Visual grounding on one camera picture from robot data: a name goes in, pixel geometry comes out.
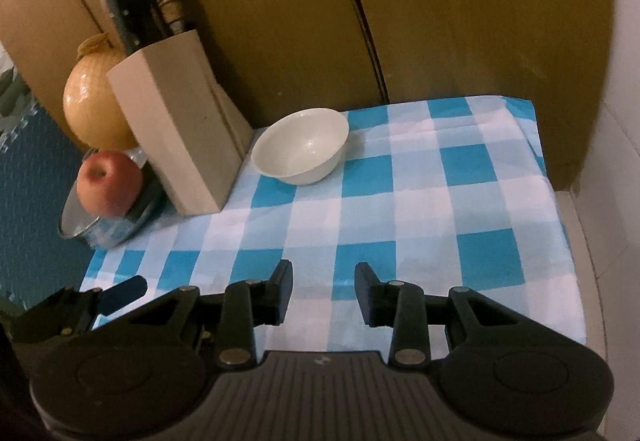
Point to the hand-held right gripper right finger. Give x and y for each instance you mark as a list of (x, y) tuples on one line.
[(362, 292)]

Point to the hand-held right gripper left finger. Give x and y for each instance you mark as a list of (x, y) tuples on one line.
[(285, 287)]

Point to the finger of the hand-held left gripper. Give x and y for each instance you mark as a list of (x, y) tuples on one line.
[(125, 293)]

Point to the white bowl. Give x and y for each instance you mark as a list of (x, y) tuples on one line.
[(300, 146)]

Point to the steel pot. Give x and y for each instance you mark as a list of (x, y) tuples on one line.
[(112, 231)]

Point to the blue checkered tablecloth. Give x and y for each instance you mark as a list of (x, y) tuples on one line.
[(400, 221)]

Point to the glass pot lid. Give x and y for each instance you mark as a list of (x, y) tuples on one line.
[(75, 218)]

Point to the blue foam mat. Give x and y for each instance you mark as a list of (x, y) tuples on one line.
[(40, 211)]

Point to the red apple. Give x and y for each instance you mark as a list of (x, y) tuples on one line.
[(110, 183)]

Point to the wooden knife block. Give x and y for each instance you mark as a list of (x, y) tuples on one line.
[(175, 131)]

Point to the yellow onion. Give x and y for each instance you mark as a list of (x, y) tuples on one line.
[(92, 96)]

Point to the brown cardboard panel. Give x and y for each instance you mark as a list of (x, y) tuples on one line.
[(475, 11), (250, 11)]

